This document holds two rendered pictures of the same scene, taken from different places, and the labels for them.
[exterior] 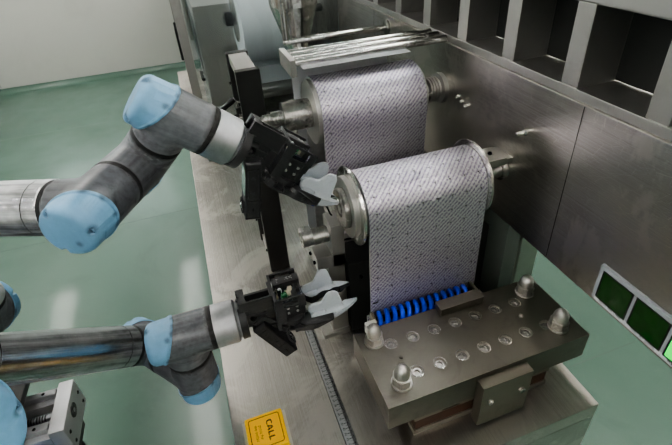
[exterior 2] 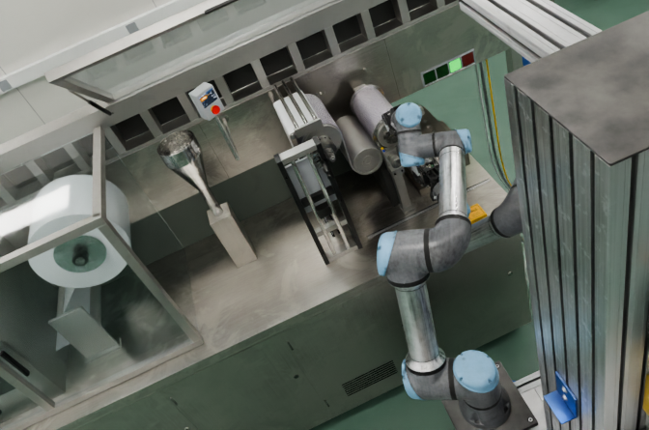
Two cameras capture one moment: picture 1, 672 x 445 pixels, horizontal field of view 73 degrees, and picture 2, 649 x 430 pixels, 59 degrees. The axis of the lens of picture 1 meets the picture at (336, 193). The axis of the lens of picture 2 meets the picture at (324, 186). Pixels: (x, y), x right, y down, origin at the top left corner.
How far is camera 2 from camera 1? 197 cm
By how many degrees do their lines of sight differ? 60
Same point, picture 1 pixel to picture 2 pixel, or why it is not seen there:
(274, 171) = not seen: hidden behind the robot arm
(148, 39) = not seen: outside the picture
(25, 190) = (454, 151)
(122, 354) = not seen: hidden behind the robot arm
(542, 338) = (427, 117)
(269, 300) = (436, 169)
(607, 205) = (409, 56)
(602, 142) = (396, 42)
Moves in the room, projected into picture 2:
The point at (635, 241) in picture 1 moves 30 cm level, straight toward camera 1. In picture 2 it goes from (423, 56) to (491, 65)
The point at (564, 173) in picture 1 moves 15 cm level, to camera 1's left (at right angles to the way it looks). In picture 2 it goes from (389, 64) to (394, 84)
